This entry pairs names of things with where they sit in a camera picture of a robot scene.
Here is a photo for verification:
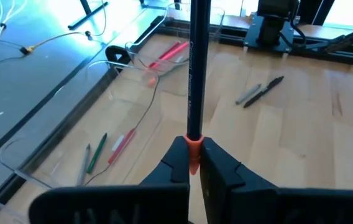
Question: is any red pencil with orange cap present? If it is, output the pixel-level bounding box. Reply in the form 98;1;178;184
148;41;182;70

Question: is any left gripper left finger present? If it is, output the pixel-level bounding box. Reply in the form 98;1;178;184
29;136;191;224

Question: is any black diagonal frame strut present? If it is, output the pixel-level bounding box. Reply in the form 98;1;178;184
305;22;353;54

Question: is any floor cable with connectors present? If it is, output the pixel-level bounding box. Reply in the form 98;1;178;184
19;0;108;56

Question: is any black clamp mount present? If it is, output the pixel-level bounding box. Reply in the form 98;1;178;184
104;45;131;68

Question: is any black pencil with orange cap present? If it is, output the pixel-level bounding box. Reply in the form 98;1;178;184
185;0;212;177

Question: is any green crayon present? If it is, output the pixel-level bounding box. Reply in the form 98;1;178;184
86;132;109;175

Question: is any green pencil with orange cap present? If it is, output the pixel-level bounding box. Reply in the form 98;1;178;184
147;58;193;89

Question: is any black floor stand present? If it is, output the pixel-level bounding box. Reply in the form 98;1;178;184
67;0;109;31

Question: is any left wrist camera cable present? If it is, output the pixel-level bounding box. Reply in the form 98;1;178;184
83;70;162;187

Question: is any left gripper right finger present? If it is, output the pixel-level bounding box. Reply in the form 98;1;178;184
199;136;353;224

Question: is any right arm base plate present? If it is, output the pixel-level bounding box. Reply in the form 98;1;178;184
243;14;296;54

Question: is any red crayon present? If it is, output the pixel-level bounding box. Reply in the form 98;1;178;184
107;128;137;166

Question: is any black pen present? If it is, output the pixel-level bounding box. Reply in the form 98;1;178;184
242;75;285;110

